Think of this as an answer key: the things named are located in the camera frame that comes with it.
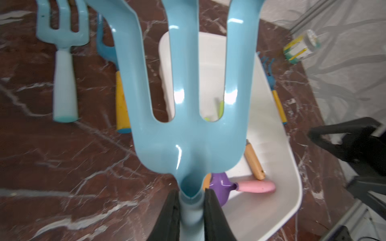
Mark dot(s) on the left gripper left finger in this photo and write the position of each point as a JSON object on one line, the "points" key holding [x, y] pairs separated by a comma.
{"points": [[167, 226]]}

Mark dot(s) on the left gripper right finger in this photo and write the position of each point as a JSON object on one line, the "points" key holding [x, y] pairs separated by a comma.
{"points": [[215, 223]]}

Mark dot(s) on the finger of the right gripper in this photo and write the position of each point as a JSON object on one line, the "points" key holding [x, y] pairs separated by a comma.
{"points": [[363, 145], [360, 187]]}

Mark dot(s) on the dark teal rake yellow handle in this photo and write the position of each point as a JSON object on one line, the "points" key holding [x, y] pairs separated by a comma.
{"points": [[267, 64]]}

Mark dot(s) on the dark teal fork yellow handle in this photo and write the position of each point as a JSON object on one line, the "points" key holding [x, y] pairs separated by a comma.
{"points": [[109, 54]]}

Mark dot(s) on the light blue fork pale handle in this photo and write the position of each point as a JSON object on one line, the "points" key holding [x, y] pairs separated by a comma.
{"points": [[65, 107]]}

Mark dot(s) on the small jar green label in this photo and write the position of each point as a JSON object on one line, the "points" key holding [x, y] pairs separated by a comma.
{"points": [[301, 47]]}

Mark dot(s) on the purple rake pink handle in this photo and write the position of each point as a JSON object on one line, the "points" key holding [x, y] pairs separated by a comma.
{"points": [[222, 186]]}

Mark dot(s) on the green tool wooden handle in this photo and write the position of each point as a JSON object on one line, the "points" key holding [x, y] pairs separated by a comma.
{"points": [[207, 181]]}

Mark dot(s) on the green rake wooden handle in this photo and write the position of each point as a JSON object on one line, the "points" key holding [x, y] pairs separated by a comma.
{"points": [[253, 161]]}

